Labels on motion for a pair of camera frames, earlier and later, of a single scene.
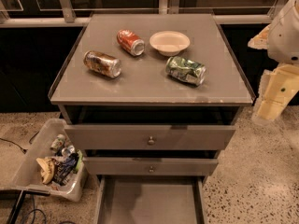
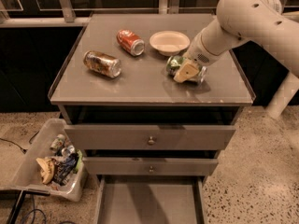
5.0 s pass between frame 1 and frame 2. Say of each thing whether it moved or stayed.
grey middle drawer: stayed
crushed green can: stayed
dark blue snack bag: stayed
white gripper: moved
